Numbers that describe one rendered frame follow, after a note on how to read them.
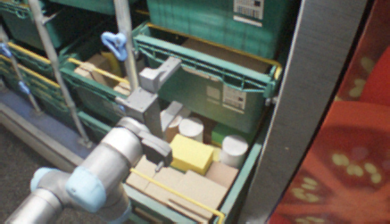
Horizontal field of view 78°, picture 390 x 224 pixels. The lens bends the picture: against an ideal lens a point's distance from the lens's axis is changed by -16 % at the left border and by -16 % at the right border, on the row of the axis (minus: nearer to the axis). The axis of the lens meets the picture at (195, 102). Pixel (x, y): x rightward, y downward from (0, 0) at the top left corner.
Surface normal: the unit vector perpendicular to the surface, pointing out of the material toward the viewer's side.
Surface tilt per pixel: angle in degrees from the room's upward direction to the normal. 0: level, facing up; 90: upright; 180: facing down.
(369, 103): 90
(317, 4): 90
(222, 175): 2
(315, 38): 90
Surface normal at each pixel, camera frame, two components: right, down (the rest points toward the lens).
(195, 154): -0.02, -0.67
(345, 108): -0.48, 0.63
